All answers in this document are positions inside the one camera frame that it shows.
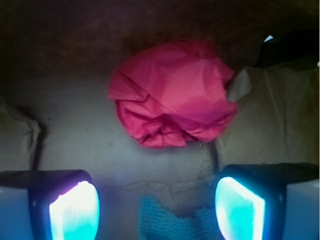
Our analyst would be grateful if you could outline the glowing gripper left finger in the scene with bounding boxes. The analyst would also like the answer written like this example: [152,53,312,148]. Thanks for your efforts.
[0,169,100,240]

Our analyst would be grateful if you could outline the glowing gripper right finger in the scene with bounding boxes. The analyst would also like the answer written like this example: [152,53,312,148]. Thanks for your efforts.
[215,163,320,240]

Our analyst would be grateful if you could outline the teal knitted cloth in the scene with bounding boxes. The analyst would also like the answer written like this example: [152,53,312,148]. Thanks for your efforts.
[137,196,223,240]

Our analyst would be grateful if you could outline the brown paper bag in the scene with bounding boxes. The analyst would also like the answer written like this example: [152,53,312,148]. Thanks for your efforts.
[0,0,320,240]

